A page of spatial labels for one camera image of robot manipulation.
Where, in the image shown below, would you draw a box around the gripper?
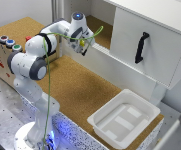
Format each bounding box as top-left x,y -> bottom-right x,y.
69,29 -> 96,54

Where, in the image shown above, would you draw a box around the yellow block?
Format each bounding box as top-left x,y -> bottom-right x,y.
78,40 -> 86,48

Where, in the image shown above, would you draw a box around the white cabinet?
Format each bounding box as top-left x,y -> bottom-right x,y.
58,0 -> 181,108

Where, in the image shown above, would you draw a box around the pink block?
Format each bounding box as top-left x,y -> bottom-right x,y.
25,35 -> 33,43

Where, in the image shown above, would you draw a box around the green button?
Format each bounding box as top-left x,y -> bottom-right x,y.
11,44 -> 23,54

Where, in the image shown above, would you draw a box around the white sliding door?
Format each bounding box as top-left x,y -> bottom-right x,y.
108,6 -> 181,91

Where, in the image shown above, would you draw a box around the blue button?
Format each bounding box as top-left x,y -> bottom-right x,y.
5,38 -> 16,49

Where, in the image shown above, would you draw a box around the red button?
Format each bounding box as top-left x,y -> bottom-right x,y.
0,34 -> 9,45

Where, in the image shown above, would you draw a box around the white plastic box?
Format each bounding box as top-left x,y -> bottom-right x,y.
86,88 -> 162,150

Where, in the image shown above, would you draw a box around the black door handle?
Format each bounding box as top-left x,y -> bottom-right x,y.
134,31 -> 151,65

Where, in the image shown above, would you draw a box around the green cable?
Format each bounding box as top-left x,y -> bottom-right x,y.
41,25 -> 105,150

